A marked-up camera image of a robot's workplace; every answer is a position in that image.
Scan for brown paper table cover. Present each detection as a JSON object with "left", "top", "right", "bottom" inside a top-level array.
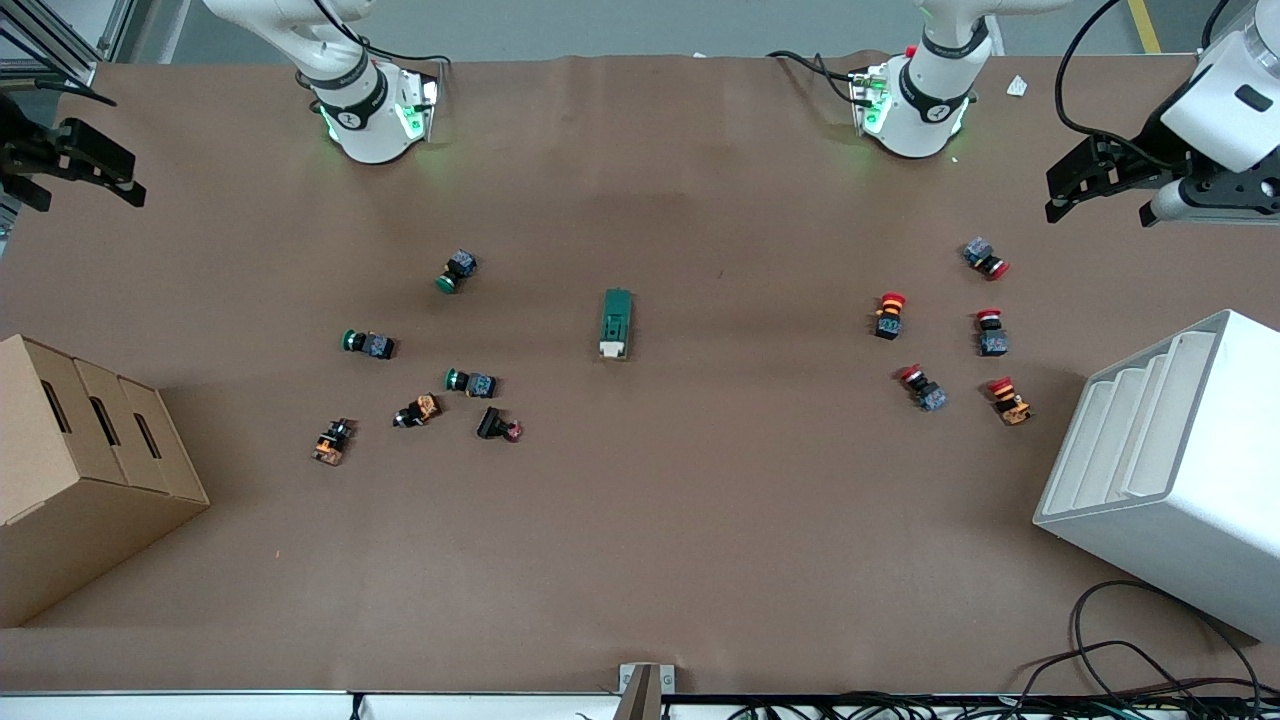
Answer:
[{"left": 0, "top": 52, "right": 1280, "bottom": 693}]

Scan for black left base cable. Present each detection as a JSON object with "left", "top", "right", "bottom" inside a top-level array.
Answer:
[{"left": 767, "top": 50, "right": 863, "bottom": 103}]

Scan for aluminium frame profile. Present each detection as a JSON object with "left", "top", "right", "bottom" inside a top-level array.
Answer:
[{"left": 0, "top": 0, "right": 137, "bottom": 91}]

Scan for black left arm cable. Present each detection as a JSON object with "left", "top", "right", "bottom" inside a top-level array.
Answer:
[{"left": 1054, "top": 0, "right": 1176, "bottom": 163}]

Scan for white table edge rail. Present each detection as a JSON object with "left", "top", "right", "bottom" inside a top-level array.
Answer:
[{"left": 0, "top": 690, "right": 623, "bottom": 720}]

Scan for black cable bundle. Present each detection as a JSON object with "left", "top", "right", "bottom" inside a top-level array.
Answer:
[{"left": 720, "top": 660, "right": 1280, "bottom": 720}]

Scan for white stepped storage rack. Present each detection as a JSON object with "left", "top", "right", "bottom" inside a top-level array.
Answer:
[{"left": 1033, "top": 309, "right": 1280, "bottom": 643}]

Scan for black base cable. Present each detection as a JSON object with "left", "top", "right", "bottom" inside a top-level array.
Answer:
[
  {"left": 368, "top": 45, "right": 453, "bottom": 73},
  {"left": 767, "top": 50, "right": 863, "bottom": 103}
]

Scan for red orange emergency button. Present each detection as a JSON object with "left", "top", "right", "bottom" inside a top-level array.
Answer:
[{"left": 987, "top": 376, "right": 1033, "bottom": 427}]

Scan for brown angled post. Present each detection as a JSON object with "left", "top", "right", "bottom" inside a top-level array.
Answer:
[{"left": 612, "top": 665, "right": 663, "bottom": 720}]

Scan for black looping cable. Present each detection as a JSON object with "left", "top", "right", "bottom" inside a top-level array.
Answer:
[{"left": 1068, "top": 580, "right": 1269, "bottom": 703}]

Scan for black right base cable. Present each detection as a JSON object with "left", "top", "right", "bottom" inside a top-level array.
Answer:
[{"left": 368, "top": 45, "right": 453, "bottom": 73}]

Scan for brown cardboard box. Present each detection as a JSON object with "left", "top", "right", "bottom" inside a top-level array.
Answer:
[{"left": 0, "top": 334, "right": 211, "bottom": 629}]

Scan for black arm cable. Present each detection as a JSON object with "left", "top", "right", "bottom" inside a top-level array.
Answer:
[
  {"left": 308, "top": 0, "right": 373, "bottom": 61},
  {"left": 1054, "top": 0, "right": 1176, "bottom": 163}
]

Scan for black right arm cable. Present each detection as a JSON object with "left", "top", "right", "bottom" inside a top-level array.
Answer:
[{"left": 308, "top": 0, "right": 373, "bottom": 61}]

